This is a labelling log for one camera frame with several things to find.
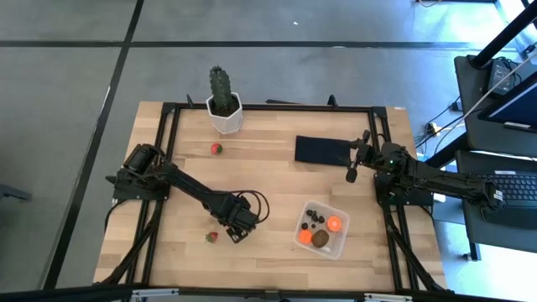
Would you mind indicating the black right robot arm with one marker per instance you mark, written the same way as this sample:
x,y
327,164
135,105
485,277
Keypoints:
x,y
444,184

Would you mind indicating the black table frame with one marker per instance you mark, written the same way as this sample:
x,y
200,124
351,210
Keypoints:
x,y
293,108

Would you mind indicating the white plant pot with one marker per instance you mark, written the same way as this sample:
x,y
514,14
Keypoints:
x,y
226,123

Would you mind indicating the black power adapter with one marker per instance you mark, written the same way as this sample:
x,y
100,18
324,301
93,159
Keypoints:
x,y
501,75

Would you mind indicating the black laptop keyboard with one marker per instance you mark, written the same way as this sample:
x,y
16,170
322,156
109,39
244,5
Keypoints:
x,y
520,189

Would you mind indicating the black diagonal pole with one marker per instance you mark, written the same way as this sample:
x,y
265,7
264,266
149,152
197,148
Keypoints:
x,y
503,35

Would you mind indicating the brown kiwi toy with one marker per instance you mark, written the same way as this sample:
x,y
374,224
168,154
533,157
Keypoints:
x,y
320,239

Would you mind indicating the clear plastic container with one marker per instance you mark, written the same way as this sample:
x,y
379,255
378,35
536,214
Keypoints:
x,y
342,241

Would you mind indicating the tall green cactus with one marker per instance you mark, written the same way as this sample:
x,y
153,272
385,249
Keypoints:
x,y
220,90

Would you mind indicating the dark navy cloth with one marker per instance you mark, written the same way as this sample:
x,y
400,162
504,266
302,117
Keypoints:
x,y
319,150

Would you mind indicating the bumpy blackberry toy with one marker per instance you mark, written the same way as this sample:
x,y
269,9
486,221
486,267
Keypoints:
x,y
314,217

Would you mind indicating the red strawberry toy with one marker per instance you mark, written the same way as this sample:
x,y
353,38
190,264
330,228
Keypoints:
x,y
212,237

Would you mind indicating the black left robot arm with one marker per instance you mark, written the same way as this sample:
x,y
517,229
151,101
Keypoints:
x,y
193,186

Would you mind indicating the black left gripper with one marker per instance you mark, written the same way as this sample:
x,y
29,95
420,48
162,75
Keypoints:
x,y
239,216

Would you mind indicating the round red fruit toy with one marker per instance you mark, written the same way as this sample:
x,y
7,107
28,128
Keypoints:
x,y
216,149

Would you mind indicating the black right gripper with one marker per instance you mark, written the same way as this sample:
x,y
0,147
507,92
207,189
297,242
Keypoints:
x,y
363,155

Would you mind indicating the black front crossbar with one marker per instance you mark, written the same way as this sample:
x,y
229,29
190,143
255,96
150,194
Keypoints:
x,y
84,293

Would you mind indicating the white power strip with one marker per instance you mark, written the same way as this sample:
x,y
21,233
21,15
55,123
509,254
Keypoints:
x,y
432,128

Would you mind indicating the black side desk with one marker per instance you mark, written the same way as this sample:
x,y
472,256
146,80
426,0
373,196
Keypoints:
x,y
474,126
482,235

